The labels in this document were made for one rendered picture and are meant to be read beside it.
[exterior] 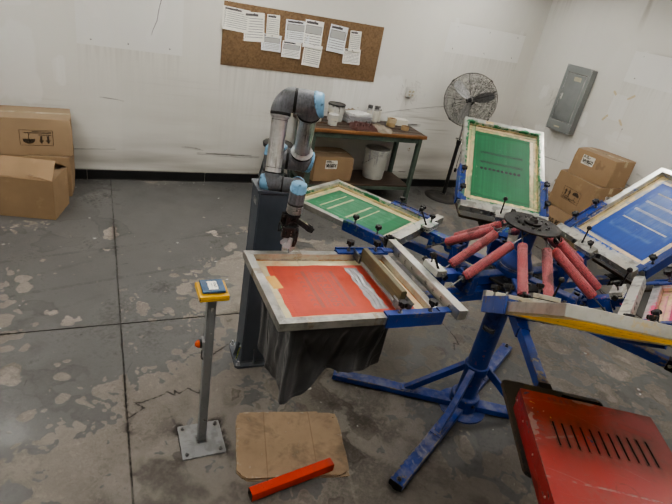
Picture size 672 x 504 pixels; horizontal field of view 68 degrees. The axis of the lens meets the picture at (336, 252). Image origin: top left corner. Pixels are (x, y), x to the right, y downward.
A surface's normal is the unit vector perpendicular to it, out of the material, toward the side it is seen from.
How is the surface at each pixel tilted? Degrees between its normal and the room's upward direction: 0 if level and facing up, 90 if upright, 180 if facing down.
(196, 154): 90
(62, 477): 0
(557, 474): 0
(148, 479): 0
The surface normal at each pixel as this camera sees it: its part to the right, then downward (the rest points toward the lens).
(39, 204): 0.15, 0.48
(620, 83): -0.91, 0.04
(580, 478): 0.18, -0.87
